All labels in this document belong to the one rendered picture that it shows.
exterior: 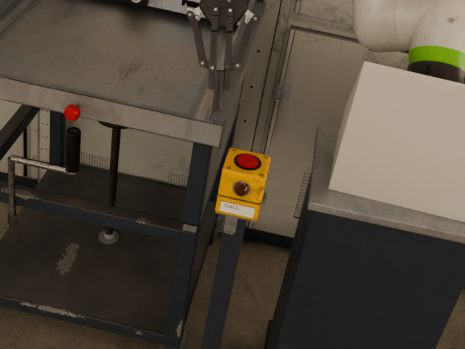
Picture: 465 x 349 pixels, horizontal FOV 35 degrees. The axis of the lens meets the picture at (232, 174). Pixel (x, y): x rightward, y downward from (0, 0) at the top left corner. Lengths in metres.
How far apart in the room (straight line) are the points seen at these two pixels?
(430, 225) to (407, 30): 0.41
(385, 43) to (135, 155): 1.07
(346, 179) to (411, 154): 0.14
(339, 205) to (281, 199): 0.90
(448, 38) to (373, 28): 0.19
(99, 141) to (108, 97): 0.91
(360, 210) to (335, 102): 0.73
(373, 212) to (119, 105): 0.57
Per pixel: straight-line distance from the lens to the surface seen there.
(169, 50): 1.79
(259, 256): 2.51
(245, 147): 2.35
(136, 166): 2.48
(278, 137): 2.30
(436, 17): 1.57
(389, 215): 1.56
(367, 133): 1.50
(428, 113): 1.48
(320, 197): 1.55
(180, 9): 1.93
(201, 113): 1.55
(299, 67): 2.18
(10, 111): 2.51
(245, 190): 1.31
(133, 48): 1.78
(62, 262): 2.16
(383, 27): 1.65
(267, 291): 2.40
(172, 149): 2.41
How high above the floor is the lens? 1.65
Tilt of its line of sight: 35 degrees down
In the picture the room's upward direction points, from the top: 11 degrees clockwise
